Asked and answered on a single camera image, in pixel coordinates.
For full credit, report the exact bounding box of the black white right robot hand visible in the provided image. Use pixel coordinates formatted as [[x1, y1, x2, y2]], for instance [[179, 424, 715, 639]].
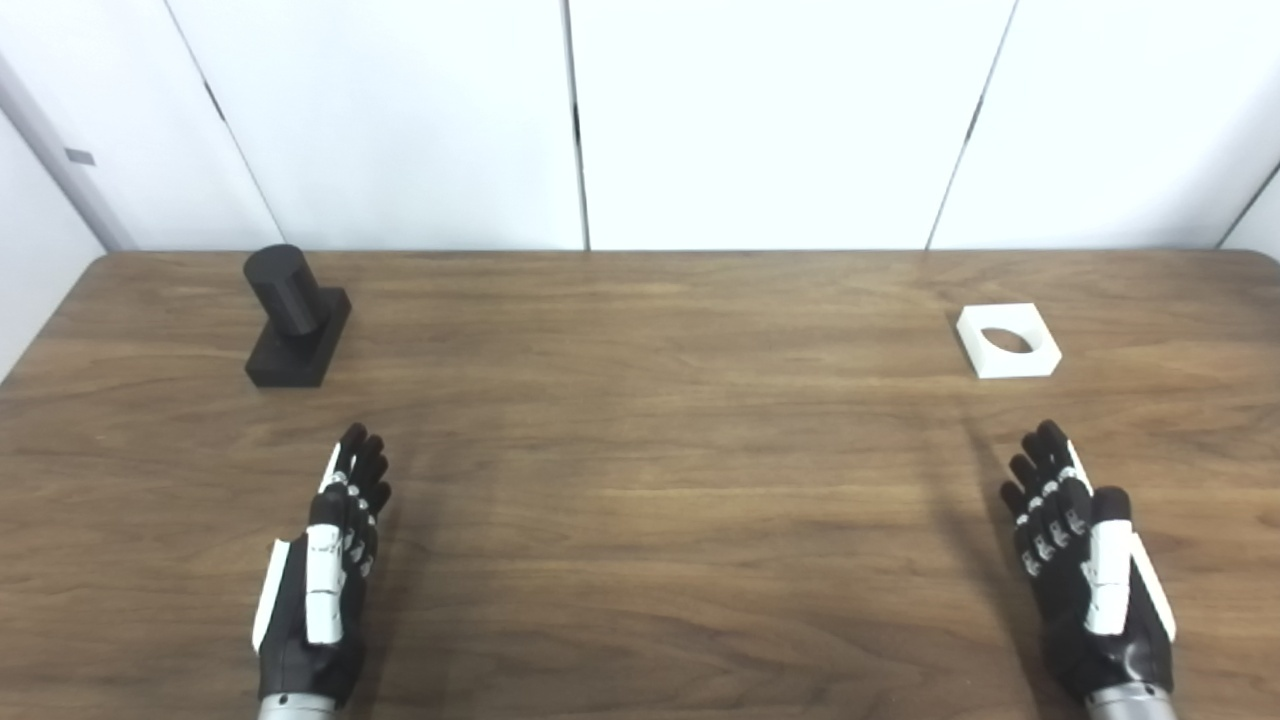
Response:
[[1000, 419, 1178, 701]]

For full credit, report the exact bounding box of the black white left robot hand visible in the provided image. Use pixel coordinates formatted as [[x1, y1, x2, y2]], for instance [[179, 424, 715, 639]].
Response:
[[252, 422, 393, 703]]

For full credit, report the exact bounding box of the white square piece with hole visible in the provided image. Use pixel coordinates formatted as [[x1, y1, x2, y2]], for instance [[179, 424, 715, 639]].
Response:
[[956, 303, 1063, 380]]

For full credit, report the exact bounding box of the black cylindrical peg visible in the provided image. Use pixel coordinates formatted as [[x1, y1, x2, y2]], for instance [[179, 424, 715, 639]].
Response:
[[243, 244, 353, 389]]

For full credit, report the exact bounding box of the grey wall corner post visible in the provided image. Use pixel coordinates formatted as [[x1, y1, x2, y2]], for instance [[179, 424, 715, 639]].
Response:
[[0, 55, 137, 252]]

